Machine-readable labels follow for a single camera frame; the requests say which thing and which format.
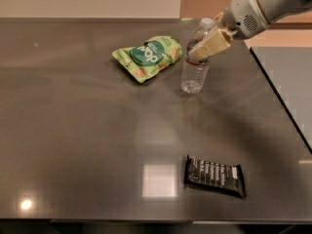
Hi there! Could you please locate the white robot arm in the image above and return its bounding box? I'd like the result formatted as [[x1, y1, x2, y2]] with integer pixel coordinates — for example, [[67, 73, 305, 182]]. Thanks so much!
[[189, 0, 312, 60]]

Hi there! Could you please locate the black snack bar wrapper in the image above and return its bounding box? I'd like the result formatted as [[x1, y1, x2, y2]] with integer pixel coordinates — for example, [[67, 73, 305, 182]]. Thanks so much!
[[184, 157, 247, 198]]

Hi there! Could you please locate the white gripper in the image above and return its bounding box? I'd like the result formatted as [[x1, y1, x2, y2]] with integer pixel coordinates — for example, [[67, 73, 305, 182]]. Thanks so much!
[[189, 0, 269, 60]]

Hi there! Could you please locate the clear plastic water bottle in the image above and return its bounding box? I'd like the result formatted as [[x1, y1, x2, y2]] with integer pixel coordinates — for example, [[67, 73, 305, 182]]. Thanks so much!
[[180, 18, 215, 95]]

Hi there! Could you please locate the green rice chip bag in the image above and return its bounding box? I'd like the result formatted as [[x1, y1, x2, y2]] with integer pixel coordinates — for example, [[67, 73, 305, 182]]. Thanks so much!
[[112, 36, 182, 84]]

